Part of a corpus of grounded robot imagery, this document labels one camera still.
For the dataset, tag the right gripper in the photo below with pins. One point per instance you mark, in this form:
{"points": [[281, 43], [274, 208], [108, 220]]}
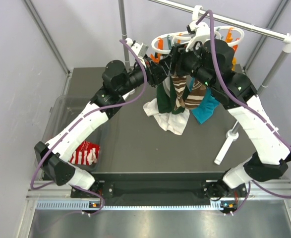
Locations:
{"points": [[179, 53]]}

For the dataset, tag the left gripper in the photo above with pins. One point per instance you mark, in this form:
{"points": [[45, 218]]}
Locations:
{"points": [[155, 73]]}

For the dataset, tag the white clip hanger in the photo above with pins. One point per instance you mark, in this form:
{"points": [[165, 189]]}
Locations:
{"points": [[163, 44]]}

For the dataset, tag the brown white striped sock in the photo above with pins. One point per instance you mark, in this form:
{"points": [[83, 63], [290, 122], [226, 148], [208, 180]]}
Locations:
{"points": [[196, 95]]}

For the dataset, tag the orange sock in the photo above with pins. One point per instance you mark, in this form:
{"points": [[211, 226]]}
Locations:
{"points": [[233, 64]]}

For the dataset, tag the red white striped sock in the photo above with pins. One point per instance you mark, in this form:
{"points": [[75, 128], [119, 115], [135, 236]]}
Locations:
{"points": [[85, 157]]}

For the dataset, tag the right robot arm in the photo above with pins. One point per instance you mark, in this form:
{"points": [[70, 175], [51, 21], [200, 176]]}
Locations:
{"points": [[211, 64]]}

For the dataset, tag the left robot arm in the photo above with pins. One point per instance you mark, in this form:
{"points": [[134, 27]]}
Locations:
{"points": [[54, 155]]}

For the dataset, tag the green white sock pair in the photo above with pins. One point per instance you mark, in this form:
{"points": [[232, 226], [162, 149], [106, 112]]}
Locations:
{"points": [[162, 109]]}

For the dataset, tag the blue sock pair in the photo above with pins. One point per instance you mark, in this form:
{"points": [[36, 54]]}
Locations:
{"points": [[206, 109]]}

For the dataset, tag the clear plastic bin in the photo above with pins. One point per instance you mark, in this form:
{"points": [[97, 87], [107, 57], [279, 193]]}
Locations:
{"points": [[64, 111]]}

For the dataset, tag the metal clothes rack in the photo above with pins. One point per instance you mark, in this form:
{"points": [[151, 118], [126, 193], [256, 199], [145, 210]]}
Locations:
{"points": [[209, 61]]}

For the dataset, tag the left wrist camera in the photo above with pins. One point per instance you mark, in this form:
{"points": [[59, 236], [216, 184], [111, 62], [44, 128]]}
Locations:
{"points": [[140, 49]]}

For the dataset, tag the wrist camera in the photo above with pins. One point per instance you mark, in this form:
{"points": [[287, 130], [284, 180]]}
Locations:
{"points": [[140, 49], [198, 32]]}

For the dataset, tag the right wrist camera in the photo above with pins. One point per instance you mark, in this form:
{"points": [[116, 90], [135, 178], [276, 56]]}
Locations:
{"points": [[198, 32]]}

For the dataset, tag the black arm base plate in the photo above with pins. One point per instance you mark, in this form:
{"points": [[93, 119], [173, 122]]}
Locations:
{"points": [[117, 188]]}

